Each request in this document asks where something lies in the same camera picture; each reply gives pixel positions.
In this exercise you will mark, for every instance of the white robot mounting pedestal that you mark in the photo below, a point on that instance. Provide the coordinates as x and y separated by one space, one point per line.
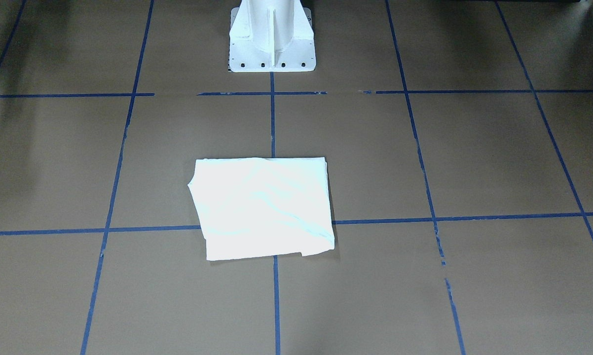
271 36

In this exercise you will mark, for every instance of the cream long-sleeve cat shirt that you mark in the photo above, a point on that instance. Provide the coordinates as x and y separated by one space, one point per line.
257 207

